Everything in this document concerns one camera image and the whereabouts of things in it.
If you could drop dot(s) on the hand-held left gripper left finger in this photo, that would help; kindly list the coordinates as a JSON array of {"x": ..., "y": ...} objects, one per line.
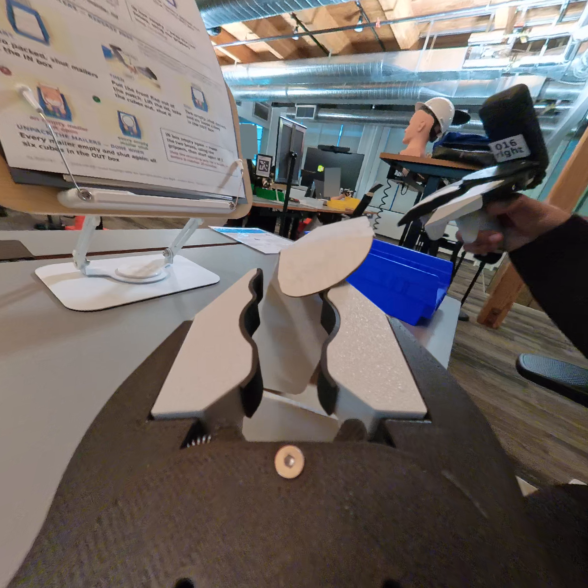
[{"x": 206, "y": 367}]

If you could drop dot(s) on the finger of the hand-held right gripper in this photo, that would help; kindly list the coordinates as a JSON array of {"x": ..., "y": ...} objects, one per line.
[
  {"x": 459, "y": 190},
  {"x": 450, "y": 216}
]

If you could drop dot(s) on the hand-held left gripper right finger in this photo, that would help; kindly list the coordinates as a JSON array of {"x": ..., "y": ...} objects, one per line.
[{"x": 376, "y": 367}]

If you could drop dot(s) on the blue plastic bin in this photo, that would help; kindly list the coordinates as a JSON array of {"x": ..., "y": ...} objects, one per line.
[{"x": 399, "y": 285}]

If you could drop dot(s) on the white cardboard mailer box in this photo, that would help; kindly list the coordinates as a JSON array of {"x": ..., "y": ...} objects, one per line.
[{"x": 321, "y": 257}]

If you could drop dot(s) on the person's right forearm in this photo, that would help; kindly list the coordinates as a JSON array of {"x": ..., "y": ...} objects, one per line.
[{"x": 560, "y": 275}]

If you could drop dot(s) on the grey desk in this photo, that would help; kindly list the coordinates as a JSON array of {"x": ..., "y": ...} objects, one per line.
[{"x": 69, "y": 344}]

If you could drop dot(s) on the blue jacket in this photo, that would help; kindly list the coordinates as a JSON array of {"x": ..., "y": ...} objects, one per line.
[{"x": 459, "y": 140}]

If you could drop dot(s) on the wooden table with black legs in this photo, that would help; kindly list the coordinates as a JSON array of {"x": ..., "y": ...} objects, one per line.
[{"x": 413, "y": 161}]

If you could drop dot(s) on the mannequin head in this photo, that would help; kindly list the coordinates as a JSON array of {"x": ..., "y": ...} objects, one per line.
[{"x": 415, "y": 133}]

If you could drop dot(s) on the white stand with wooden board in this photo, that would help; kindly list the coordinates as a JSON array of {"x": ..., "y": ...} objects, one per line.
[{"x": 138, "y": 282}]

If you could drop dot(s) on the white printed leaflet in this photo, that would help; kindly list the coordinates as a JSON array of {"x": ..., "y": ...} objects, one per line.
[{"x": 257, "y": 239}]

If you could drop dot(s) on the black monitor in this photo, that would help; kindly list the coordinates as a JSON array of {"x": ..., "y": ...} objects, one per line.
[{"x": 321, "y": 158}]

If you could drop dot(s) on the black tripod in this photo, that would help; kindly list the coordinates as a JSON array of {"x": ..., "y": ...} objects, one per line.
[{"x": 290, "y": 193}]

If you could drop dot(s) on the grey monitor on pole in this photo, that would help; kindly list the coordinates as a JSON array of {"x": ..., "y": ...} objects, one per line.
[{"x": 289, "y": 147}]

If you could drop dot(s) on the black office chair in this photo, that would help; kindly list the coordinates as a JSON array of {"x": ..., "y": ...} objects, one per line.
[{"x": 556, "y": 374}]

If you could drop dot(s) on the small green plastic bin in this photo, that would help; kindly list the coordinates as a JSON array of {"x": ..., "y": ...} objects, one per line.
[{"x": 268, "y": 194}]

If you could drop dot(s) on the black white marker tag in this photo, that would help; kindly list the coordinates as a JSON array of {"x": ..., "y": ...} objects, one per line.
[{"x": 264, "y": 166}]

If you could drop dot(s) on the person's black sweater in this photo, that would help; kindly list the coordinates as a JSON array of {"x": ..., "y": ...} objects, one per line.
[{"x": 565, "y": 528}]

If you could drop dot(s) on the printed instruction sheet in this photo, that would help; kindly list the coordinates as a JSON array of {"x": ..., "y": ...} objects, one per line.
[{"x": 115, "y": 115}]

